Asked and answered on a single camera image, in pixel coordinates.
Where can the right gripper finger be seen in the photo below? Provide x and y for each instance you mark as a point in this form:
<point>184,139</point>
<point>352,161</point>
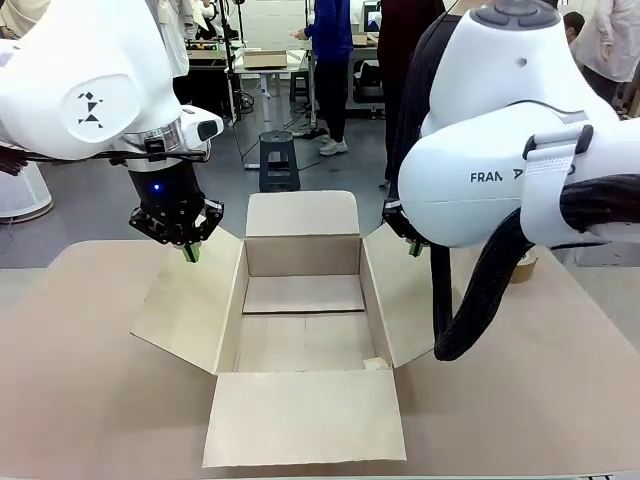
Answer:
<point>397,217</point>
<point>423,246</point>

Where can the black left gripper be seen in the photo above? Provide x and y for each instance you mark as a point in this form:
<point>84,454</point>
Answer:
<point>165,195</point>

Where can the brown cardboard box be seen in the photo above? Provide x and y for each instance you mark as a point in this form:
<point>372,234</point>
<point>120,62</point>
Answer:
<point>300,425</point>

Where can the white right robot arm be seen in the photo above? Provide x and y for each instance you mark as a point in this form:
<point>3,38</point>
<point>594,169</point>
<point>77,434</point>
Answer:
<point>475,125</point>

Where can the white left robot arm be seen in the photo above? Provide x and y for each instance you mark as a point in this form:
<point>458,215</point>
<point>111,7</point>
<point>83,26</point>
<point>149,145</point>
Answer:
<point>75,60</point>

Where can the brown packing tape roll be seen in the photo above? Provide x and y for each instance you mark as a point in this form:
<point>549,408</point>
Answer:
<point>525,272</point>

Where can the black step stool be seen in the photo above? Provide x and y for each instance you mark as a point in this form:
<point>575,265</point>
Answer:
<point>278,160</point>

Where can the small grey stool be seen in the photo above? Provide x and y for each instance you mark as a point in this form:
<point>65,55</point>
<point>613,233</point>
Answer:
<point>300,87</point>

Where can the white background desk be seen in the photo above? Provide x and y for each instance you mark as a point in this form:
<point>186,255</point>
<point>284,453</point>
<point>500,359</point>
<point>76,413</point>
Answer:
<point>270,80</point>

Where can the white mesh cylinder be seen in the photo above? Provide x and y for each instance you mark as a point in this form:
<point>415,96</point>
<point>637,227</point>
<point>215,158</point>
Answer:
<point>20,192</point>

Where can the person in blue top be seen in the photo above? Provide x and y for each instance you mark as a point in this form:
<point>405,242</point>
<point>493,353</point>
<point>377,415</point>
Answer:
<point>327,60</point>

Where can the dark maroon garment figure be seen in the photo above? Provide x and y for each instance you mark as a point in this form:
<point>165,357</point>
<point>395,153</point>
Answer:
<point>395,45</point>

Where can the flat cardboard tray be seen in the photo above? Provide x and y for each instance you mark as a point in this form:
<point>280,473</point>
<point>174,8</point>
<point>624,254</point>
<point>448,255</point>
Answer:
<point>265,59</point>

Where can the figure in white shirt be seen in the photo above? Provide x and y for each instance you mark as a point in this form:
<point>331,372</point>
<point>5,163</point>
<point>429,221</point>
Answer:
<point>179,35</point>

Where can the background computer monitor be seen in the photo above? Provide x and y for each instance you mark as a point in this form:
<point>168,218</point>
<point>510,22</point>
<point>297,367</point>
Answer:
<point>373,17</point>

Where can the seated person in grey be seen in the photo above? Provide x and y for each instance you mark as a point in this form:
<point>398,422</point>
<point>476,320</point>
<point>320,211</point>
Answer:
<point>574,27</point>

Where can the figure in beige top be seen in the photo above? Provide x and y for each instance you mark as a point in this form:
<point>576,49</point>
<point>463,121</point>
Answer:
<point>20,15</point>

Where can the person in pale shirt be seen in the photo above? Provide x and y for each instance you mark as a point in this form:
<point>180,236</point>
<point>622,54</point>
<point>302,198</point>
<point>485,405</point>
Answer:
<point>612,40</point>

